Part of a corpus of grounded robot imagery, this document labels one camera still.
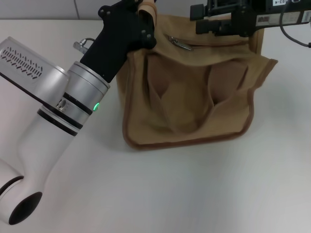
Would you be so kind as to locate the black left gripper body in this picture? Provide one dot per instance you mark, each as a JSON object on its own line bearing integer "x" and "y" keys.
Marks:
{"x": 114, "y": 46}

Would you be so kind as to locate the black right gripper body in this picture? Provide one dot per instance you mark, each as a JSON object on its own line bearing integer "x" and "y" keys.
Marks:
{"x": 267, "y": 14}

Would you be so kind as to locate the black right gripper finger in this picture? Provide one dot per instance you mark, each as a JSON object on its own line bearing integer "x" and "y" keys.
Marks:
{"x": 198, "y": 11}
{"x": 209, "y": 26}

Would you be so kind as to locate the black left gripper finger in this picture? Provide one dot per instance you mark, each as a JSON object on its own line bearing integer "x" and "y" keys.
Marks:
{"x": 149, "y": 24}
{"x": 128, "y": 2}

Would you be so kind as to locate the silver metal zipper pull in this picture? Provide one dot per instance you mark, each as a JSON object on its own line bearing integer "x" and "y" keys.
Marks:
{"x": 181, "y": 44}

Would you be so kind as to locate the khaki canvas food bag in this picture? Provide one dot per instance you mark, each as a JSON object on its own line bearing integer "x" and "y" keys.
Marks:
{"x": 189, "y": 109}

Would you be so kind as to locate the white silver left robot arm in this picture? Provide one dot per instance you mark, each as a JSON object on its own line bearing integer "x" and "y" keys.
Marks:
{"x": 34, "y": 150}

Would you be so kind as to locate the silver perforated left camera box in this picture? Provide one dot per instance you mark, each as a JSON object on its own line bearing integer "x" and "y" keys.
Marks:
{"x": 26, "y": 68}

